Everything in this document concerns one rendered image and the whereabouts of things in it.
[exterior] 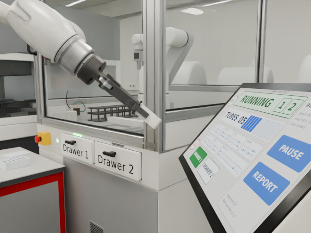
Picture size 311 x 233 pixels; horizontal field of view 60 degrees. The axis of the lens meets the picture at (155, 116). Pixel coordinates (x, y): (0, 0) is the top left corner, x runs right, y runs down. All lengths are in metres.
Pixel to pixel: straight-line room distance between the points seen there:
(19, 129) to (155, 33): 1.42
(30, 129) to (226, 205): 1.84
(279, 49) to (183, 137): 3.16
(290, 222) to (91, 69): 0.50
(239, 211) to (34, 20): 0.57
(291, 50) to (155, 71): 3.24
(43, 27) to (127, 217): 0.84
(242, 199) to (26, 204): 1.21
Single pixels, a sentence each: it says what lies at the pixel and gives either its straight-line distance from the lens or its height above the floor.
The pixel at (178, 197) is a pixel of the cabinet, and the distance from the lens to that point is 1.15.
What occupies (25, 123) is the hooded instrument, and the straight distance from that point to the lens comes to 2.16.
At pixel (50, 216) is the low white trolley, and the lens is 1.59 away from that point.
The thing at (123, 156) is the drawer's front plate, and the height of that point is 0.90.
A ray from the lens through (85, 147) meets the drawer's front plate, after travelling 1.34.
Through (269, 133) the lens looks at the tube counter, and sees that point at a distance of 0.54.
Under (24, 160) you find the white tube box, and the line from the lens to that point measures 1.59.
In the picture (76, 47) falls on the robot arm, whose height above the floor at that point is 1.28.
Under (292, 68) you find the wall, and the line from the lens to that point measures 4.06.
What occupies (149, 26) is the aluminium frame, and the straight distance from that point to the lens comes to 1.01.
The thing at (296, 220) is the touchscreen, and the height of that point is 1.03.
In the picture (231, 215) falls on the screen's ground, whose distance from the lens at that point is 0.46.
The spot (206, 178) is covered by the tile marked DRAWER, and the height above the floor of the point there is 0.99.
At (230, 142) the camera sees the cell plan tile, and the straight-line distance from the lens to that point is 0.63.
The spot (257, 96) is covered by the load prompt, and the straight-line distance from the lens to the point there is 0.71.
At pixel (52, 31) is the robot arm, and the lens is 0.68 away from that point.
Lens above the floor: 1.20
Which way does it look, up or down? 7 degrees down
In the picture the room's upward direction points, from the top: straight up
